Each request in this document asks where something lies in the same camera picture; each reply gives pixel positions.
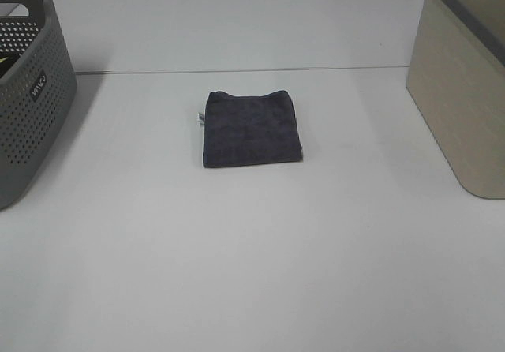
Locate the dark grey towel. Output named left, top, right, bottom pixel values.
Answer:
left=202, top=90, right=303, bottom=169

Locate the beige plastic basket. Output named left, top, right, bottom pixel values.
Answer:
left=406, top=0, right=504, bottom=199

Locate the grey perforated plastic basket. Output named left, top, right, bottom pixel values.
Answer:
left=1, top=0, right=77, bottom=208

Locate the black and yellow basket item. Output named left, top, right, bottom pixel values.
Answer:
left=0, top=54, right=20, bottom=77

